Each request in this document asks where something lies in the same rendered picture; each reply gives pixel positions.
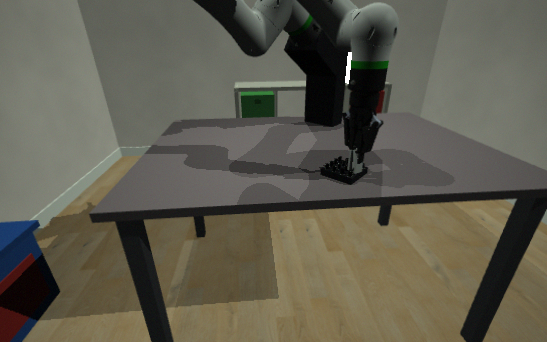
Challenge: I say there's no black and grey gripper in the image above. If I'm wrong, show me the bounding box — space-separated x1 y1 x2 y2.
342 91 383 174

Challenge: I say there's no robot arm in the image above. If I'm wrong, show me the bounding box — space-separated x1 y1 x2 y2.
193 0 399 94

